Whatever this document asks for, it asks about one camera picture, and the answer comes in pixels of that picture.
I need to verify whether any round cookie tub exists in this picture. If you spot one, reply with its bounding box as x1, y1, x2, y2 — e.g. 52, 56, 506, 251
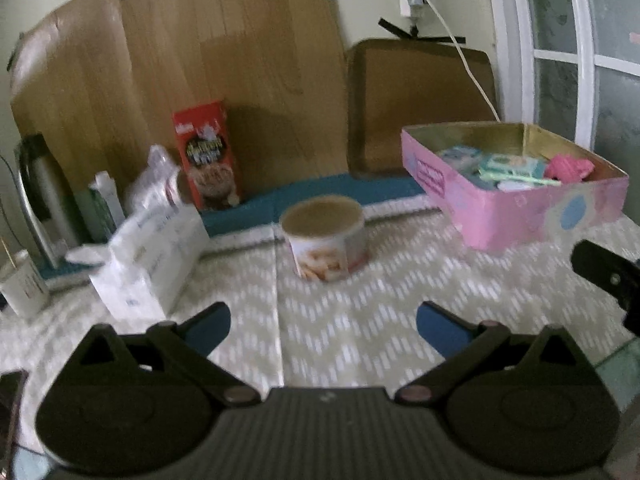
280, 195, 369, 282

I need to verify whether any green small packet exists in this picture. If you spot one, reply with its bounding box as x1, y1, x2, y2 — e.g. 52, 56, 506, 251
478, 154, 547, 180

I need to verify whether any brown woven tray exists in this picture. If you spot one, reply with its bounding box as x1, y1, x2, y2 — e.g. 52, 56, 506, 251
347, 39, 497, 179

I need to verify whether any white tissue pack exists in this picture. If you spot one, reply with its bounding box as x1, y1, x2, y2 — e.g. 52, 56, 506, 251
65, 205, 209, 321

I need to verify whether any large wooden board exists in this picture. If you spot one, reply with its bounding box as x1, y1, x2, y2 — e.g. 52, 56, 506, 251
10, 0, 347, 194

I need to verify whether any white window frame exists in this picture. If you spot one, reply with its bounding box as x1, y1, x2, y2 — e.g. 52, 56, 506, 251
482, 0, 640, 156

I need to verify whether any white power cable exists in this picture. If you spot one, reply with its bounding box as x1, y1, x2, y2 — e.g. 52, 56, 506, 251
409, 0, 502, 123

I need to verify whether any blue mat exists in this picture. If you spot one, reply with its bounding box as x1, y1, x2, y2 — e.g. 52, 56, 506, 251
39, 172, 436, 281

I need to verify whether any red cereal box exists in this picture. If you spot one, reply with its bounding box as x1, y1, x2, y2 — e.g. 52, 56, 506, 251
172, 101, 242, 210

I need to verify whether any steel thermos flask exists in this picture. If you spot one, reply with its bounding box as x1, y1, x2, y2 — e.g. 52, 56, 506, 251
15, 133, 91, 269

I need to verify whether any zigzag patterned tablecloth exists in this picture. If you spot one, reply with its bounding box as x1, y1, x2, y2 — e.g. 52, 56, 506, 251
0, 204, 640, 456

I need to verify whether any white blue wipes packet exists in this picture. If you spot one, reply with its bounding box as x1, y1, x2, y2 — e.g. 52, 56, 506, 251
466, 171, 561, 192

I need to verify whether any clear plastic bag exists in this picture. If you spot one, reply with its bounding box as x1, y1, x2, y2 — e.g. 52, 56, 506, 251
124, 144, 193, 216

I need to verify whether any pink plush toy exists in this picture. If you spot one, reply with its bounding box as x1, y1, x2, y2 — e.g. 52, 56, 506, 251
544, 155, 594, 184

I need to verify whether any light blue small box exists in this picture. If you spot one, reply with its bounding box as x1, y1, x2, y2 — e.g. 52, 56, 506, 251
436, 145, 484, 172

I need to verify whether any small white carton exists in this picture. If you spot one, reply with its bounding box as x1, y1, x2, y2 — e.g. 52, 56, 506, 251
89, 171, 126, 240

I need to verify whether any pink macaron tin box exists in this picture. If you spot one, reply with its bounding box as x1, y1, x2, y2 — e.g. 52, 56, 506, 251
400, 122, 629, 252

